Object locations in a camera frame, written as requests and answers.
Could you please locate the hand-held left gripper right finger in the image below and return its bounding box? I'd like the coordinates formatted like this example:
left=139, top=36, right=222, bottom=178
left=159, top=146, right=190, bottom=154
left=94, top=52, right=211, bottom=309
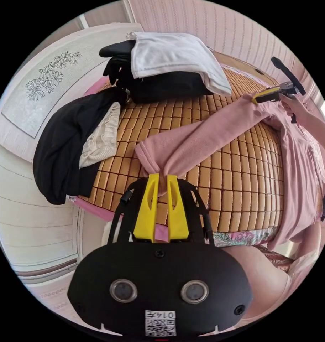
left=166, top=175, right=190, bottom=243

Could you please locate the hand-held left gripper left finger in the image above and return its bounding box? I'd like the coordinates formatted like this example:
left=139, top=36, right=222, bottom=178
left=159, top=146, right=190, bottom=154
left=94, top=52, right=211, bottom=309
left=133, top=173, right=161, bottom=243

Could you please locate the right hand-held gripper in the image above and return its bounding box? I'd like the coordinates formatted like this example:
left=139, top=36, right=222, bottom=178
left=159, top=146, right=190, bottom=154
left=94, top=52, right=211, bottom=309
left=251, top=81, right=302, bottom=124

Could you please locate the pink long sleeve shirt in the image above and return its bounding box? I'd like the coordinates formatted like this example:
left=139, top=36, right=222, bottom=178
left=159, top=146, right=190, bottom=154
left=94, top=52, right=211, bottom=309
left=134, top=92, right=325, bottom=249

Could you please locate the person's right forearm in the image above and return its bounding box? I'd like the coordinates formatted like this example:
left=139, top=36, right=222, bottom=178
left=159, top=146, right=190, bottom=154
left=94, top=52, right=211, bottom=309
left=298, top=105, right=325, bottom=151

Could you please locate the person's right hand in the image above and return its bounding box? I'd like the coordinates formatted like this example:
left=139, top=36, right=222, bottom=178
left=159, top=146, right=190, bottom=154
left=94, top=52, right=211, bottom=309
left=281, top=95, right=311, bottom=120

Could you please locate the bed with woven mat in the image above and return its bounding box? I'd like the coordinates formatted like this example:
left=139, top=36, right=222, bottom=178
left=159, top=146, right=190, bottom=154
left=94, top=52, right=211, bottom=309
left=1, top=22, right=297, bottom=271

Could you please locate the person's body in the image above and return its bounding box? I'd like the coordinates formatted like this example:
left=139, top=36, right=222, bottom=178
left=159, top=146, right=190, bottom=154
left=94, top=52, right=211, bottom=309
left=224, top=221, right=325, bottom=325

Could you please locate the pile of black and white clothes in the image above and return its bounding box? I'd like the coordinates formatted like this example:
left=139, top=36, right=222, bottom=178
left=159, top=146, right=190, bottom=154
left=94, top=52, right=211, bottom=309
left=99, top=31, right=233, bottom=104

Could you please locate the pile of black and cream clothes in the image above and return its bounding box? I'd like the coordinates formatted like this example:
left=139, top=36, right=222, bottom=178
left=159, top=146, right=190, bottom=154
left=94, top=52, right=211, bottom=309
left=32, top=87, right=129, bottom=206

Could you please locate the white bedside cabinet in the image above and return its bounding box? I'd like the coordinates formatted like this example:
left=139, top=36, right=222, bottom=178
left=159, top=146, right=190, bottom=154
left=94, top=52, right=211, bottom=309
left=0, top=147, right=82, bottom=271

